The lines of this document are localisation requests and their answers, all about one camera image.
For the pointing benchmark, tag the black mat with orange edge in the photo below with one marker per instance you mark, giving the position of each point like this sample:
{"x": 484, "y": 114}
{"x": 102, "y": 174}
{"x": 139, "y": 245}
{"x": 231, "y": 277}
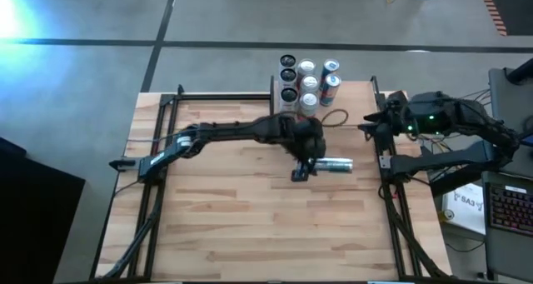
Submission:
{"x": 516, "y": 5}

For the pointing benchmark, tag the blue Red Bull can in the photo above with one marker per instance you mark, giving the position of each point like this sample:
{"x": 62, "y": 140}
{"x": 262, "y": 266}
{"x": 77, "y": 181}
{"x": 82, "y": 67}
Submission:
{"x": 331, "y": 65}
{"x": 331, "y": 88}

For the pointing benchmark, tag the tall silver blue can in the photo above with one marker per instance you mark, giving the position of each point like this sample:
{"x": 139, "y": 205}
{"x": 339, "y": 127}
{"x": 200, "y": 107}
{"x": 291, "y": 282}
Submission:
{"x": 335, "y": 164}

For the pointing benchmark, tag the grey desk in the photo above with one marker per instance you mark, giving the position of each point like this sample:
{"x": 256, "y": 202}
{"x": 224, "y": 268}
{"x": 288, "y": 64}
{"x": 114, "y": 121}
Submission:
{"x": 508, "y": 255}

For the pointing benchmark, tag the white slim Celsius can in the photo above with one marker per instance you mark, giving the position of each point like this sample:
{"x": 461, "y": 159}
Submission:
{"x": 289, "y": 96}
{"x": 288, "y": 76}

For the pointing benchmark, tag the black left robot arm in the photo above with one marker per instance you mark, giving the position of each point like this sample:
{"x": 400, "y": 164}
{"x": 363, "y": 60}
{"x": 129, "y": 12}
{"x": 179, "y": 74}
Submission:
{"x": 233, "y": 131}

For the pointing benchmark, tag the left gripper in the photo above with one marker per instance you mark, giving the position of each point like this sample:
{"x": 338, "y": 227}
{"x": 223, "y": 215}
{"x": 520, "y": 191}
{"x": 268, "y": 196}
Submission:
{"x": 308, "y": 140}

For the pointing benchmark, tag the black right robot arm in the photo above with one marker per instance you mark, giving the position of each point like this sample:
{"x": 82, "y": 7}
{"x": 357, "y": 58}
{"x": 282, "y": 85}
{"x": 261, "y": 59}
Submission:
{"x": 479, "y": 121}

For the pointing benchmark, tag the red white Spindrift can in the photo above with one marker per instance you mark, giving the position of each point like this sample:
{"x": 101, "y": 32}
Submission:
{"x": 310, "y": 84}
{"x": 307, "y": 66}
{"x": 309, "y": 103}

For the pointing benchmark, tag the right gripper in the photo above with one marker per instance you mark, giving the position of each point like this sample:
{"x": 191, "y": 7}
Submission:
{"x": 399, "y": 117}

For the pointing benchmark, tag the black-framed wooden shelf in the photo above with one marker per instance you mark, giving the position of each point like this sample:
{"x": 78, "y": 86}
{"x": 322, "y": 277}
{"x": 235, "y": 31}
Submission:
{"x": 358, "y": 96}

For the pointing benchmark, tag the black computer keyboard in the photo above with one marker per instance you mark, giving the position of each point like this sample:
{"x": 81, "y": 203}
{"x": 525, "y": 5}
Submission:
{"x": 510, "y": 209}

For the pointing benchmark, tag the large black equipment case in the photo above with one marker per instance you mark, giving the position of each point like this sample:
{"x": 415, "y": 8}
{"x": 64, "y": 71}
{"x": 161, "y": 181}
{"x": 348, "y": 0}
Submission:
{"x": 33, "y": 217}

